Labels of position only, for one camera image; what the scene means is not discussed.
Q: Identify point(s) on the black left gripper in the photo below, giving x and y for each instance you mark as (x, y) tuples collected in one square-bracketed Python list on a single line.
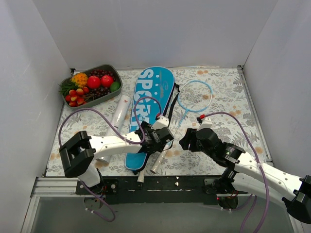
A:
[(166, 135)]

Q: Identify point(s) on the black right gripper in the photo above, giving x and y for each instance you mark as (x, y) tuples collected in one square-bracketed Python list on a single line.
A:
[(187, 140)]

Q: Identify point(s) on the blue racket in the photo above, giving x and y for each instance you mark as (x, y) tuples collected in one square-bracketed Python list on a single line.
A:
[(195, 96), (141, 176)]

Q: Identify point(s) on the white shuttlecock tube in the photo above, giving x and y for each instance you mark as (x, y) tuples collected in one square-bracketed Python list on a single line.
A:
[(117, 122)]

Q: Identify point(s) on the blue racket bag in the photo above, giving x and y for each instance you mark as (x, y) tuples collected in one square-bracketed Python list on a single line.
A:
[(153, 92)]

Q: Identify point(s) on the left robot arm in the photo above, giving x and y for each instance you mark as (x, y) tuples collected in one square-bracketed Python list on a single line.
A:
[(78, 152)]

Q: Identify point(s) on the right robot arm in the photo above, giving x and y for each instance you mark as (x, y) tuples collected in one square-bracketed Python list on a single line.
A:
[(295, 191)]

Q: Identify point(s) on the floral tablecloth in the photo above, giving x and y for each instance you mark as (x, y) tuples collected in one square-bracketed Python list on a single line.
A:
[(231, 114)]

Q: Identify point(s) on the green lime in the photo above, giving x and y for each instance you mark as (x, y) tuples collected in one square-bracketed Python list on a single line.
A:
[(114, 86)]

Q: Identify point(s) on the red apple right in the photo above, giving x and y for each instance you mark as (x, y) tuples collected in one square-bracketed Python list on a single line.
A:
[(106, 81)]

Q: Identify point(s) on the red apple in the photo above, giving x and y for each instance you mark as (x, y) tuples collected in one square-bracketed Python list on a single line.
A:
[(106, 81), (93, 82)]

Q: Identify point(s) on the red apple left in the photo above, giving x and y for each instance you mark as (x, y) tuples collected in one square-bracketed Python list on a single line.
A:
[(93, 82)]

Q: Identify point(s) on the dark grape bunch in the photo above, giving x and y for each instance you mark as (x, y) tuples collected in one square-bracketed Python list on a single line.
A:
[(101, 72)]

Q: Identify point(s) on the small red yellow fruits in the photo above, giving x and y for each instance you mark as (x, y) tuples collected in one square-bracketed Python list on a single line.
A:
[(77, 97)]

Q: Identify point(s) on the orange flower fruit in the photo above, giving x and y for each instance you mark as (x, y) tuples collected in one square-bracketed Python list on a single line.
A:
[(80, 79)]

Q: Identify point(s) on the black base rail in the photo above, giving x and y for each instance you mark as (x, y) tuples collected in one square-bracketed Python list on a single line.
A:
[(159, 189)]

